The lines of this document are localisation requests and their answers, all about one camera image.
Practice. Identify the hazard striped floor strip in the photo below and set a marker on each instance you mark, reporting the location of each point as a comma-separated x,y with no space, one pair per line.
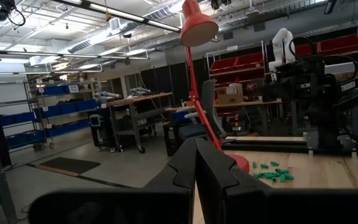
73,174

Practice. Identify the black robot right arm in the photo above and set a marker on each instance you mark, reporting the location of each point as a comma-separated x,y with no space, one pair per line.
331,93

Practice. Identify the black floor mat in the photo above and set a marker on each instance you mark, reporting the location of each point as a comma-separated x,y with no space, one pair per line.
70,165

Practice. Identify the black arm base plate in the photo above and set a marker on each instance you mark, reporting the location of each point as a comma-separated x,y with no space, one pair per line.
337,141

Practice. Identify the long wooden table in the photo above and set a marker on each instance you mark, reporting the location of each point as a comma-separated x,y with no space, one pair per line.
250,104

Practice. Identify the red desk lamp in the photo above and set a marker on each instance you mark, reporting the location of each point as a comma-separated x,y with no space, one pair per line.
197,28

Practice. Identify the metal shelf rack blue bins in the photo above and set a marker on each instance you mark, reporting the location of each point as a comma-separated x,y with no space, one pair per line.
57,109

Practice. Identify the black cart with tablet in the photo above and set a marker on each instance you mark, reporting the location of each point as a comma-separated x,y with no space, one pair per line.
99,127

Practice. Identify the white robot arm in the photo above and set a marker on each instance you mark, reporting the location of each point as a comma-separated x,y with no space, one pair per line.
280,46

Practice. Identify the cardboard box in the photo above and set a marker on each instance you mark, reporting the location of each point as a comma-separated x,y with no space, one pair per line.
229,95

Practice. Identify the red storage bin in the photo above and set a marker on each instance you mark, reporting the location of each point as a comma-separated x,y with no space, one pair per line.
304,49
250,60
222,65
340,43

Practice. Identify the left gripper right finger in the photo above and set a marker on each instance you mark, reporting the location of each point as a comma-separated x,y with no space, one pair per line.
222,186

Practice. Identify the wooden top workbench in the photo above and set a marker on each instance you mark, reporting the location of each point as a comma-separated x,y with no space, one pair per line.
135,99

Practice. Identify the black aluminium table frame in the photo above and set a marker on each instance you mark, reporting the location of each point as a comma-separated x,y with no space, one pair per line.
266,146

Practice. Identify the black overhead rig beam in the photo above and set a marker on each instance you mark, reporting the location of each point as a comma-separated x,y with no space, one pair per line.
117,13

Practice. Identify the small green eraser cap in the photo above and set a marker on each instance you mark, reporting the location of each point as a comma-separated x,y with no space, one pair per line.
256,175
254,165
282,171
282,178
264,166
274,163
269,176
289,177

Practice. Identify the silver ceiling duct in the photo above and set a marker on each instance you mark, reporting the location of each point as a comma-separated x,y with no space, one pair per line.
123,31

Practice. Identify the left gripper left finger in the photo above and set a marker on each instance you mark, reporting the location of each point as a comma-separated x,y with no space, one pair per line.
179,186

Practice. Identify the metal shelf rack red bins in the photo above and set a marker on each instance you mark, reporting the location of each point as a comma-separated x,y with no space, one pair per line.
264,59

